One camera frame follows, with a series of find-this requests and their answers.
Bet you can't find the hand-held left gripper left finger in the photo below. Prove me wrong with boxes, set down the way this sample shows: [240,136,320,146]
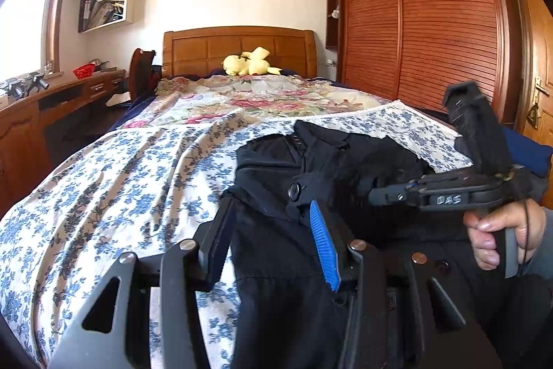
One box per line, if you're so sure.
[49,191,238,369]

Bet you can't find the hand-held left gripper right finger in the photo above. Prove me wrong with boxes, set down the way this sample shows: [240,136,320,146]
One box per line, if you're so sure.
[309,198,504,369]

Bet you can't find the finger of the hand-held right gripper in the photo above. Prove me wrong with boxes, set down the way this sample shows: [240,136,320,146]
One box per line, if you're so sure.
[368,181,422,207]

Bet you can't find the black double-breasted coat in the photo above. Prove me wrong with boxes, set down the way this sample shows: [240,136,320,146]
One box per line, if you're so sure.
[222,120,519,369]

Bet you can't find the person's right forearm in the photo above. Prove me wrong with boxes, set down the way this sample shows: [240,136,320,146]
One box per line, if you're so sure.
[531,207,553,279]

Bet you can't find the person's right hand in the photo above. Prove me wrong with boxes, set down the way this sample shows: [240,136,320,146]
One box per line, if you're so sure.
[463,200,547,270]

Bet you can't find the navy bed sheet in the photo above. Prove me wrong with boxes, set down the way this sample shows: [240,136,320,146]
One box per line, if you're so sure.
[406,105,463,132]

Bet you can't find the folded blue garment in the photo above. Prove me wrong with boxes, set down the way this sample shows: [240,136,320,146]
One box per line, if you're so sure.
[501,127,553,175]

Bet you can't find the wooden door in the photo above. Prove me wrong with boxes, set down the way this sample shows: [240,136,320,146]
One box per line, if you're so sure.
[516,0,553,149]

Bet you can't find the blue floral bed sheet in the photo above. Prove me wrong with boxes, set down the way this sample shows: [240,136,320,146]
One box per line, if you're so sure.
[0,100,474,369]

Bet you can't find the wooden slatted wardrobe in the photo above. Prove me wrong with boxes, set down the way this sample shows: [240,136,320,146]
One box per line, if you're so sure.
[325,0,525,132]

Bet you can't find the pink floral quilt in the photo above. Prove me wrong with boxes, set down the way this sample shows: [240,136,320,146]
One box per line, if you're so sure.
[119,74,392,130]

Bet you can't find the white paper sheet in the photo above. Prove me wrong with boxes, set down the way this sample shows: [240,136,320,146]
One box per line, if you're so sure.
[105,92,132,108]

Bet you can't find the yellow plush toy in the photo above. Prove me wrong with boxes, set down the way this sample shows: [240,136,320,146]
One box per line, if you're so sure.
[222,47,282,76]

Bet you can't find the wooden chair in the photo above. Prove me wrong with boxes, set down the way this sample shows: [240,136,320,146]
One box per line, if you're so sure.
[65,48,162,142]

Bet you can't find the wooden bed headboard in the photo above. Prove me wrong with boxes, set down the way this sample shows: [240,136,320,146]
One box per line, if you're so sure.
[163,26,317,79]

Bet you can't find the wooden desk with cabinets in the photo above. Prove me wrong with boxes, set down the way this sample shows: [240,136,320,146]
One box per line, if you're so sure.
[0,68,128,218]

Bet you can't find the black gadget on desk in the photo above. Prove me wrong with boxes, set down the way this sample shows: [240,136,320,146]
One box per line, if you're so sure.
[2,72,49,97]

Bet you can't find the row of files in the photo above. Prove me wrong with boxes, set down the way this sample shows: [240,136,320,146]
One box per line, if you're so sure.
[79,0,126,31]

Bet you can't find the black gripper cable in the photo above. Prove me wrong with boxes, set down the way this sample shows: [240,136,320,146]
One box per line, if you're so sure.
[516,174,534,275]

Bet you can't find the window with wooden frame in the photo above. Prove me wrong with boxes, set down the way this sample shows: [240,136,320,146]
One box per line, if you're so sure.
[0,0,85,84]

